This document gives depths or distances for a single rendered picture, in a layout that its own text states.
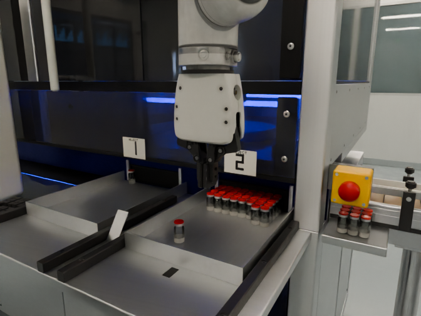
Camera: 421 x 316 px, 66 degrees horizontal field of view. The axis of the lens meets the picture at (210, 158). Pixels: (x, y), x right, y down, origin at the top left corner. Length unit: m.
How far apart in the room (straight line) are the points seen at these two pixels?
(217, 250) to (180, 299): 0.16
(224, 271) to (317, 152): 0.32
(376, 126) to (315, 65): 4.65
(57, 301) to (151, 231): 0.90
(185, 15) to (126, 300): 0.42
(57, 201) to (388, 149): 4.87
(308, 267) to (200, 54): 0.56
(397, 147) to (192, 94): 4.99
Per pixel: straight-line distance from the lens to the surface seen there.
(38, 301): 1.72
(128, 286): 0.59
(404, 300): 0.99
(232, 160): 0.79
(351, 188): 0.69
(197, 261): 0.60
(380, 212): 0.85
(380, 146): 5.37
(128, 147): 0.99
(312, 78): 0.71
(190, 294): 0.56
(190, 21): 0.45
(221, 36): 0.45
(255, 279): 0.56
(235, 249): 0.68
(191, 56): 0.45
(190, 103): 0.47
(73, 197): 1.02
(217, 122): 0.45
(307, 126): 0.72
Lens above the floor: 1.21
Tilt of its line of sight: 13 degrees down
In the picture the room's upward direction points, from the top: straight up
